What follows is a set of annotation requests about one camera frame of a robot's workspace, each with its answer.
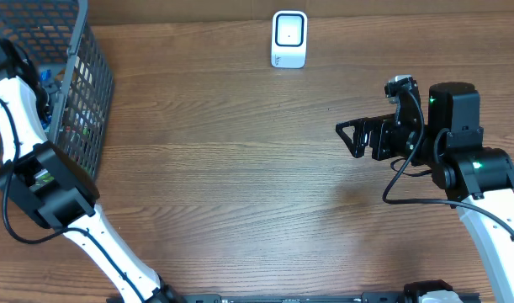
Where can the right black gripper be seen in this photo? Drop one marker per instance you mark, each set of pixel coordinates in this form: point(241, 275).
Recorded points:
point(378, 125)

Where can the blue snack bar wrapper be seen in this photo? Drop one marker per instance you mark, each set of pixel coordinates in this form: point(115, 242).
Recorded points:
point(45, 75)

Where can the beige snack pouch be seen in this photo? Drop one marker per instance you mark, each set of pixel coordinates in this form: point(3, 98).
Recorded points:
point(80, 107)

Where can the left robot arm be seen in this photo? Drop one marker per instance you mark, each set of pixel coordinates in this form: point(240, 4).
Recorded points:
point(46, 194)

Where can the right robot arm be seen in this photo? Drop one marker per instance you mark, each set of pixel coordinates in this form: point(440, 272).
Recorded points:
point(448, 139)

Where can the white barcode scanner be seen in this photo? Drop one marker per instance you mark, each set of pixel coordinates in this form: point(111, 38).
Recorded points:
point(289, 39)

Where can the grey plastic mesh basket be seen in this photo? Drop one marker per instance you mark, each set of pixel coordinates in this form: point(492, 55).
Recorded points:
point(55, 36)

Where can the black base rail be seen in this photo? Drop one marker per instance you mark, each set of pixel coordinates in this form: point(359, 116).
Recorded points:
point(366, 297)

